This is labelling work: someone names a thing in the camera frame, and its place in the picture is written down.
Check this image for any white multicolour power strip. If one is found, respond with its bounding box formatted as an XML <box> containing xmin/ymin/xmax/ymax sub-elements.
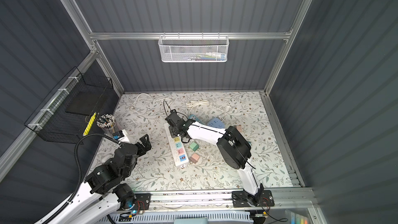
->
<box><xmin>164</xmin><ymin>123</ymin><xmax>189</xmax><ymax>169</ymax></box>

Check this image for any green plug cube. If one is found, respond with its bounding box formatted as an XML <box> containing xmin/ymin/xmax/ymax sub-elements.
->
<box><xmin>189</xmin><ymin>142</ymin><xmax>200</xmax><ymax>151</ymax></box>

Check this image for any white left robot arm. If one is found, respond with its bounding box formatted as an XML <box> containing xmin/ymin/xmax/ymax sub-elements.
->
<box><xmin>38</xmin><ymin>135</ymin><xmax>151</xmax><ymax>224</ymax></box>

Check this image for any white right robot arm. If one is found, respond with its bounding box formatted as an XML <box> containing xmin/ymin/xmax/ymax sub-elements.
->
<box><xmin>165</xmin><ymin>110</ymin><xmax>264</xmax><ymax>198</ymax></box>

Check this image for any brown pink plug cube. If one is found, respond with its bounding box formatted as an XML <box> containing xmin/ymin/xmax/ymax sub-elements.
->
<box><xmin>236</xmin><ymin>125</ymin><xmax>243</xmax><ymax>132</ymax></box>

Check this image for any teal power strip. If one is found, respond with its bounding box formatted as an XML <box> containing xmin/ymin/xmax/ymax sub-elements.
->
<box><xmin>188</xmin><ymin>114</ymin><xmax>201</xmax><ymax>122</ymax></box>

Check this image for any blue square power socket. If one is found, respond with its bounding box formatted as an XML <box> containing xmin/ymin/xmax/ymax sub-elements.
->
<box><xmin>207</xmin><ymin>118</ymin><xmax>225</xmax><ymax>129</ymax></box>

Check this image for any clear cup of pencils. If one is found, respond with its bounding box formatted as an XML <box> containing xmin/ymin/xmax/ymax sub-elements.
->
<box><xmin>96</xmin><ymin>114</ymin><xmax>122</xmax><ymax>138</ymax></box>

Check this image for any coiled white cable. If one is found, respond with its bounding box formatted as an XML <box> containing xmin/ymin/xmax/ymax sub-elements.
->
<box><xmin>186</xmin><ymin>100</ymin><xmax>210</xmax><ymax>116</ymax></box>

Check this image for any white power strip cable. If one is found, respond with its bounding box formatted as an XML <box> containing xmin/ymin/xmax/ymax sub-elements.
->
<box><xmin>132</xmin><ymin>92</ymin><xmax>175</xmax><ymax>110</ymax></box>

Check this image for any black wire mesh basket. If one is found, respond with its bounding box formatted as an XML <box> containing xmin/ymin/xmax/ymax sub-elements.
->
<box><xmin>24</xmin><ymin>67</ymin><xmax>114</xmax><ymax>144</ymax></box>

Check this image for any white wire mesh basket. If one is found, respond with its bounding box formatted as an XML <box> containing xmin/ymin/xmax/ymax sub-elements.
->
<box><xmin>158</xmin><ymin>36</ymin><xmax>230</xmax><ymax>63</ymax></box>

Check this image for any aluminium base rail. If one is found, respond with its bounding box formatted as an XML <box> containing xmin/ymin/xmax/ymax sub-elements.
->
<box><xmin>63</xmin><ymin>187</ymin><xmax>315</xmax><ymax>214</ymax></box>

